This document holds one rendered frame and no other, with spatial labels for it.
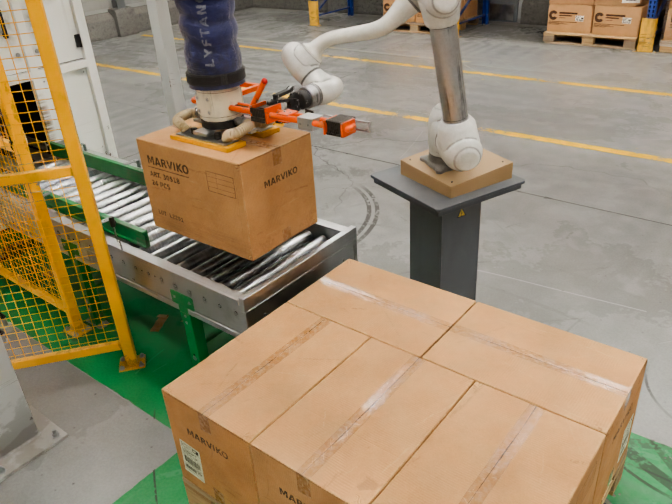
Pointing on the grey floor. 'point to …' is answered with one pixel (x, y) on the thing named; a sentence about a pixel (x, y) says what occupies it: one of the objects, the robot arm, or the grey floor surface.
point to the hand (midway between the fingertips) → (268, 112)
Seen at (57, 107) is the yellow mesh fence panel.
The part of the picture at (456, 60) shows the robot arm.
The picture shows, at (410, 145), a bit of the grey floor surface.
